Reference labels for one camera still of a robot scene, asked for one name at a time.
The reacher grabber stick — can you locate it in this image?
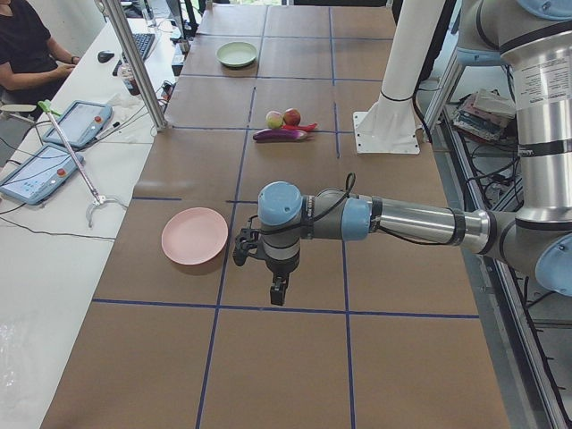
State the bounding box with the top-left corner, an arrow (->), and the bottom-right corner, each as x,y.
38,100 -> 128,228

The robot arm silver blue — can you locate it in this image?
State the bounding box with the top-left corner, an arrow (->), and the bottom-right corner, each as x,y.
256,1 -> 571,305

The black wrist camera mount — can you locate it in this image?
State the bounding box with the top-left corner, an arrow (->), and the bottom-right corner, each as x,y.
232,228 -> 263,266

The purple eggplant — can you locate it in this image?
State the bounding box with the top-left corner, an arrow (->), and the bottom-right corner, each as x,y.
253,129 -> 308,142

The pink plate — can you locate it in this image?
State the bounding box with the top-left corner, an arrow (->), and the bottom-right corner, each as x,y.
161,207 -> 228,265

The far blue teach pendant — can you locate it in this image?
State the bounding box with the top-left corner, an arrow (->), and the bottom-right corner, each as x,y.
53,100 -> 113,150

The green plate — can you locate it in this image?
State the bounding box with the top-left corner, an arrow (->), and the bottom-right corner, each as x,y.
216,41 -> 257,69

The person in black shirt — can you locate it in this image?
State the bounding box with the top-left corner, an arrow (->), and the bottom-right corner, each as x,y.
1,0 -> 80,105

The stack of books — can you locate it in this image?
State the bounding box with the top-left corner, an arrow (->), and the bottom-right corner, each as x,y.
452,88 -> 517,140

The red chili pepper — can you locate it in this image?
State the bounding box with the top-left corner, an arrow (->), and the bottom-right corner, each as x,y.
282,123 -> 317,132

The blue teach pendant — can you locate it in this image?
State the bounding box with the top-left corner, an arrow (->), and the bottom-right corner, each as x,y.
1,143 -> 77,206
53,100 -> 113,150

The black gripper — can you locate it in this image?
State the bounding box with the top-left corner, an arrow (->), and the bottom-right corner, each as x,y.
265,254 -> 299,306

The iced drink plastic cup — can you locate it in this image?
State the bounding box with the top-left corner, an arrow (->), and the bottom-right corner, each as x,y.
118,63 -> 140,96

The near blue teach pendant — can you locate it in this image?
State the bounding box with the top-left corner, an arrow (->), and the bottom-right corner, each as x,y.
1,143 -> 77,206

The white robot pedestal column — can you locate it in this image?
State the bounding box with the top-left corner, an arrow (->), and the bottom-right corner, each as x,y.
353,0 -> 455,155

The red yellow apple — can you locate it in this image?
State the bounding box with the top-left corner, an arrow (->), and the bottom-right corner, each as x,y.
282,108 -> 301,126

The black computer mouse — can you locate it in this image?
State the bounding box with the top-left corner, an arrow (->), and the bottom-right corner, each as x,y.
97,50 -> 114,63

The black keyboard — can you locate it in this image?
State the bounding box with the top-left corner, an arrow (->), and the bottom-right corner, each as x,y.
132,33 -> 156,61

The aluminium frame post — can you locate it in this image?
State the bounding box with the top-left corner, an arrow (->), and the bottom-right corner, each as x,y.
100,0 -> 167,131

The pink green peach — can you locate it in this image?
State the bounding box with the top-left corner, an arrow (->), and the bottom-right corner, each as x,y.
265,111 -> 283,130

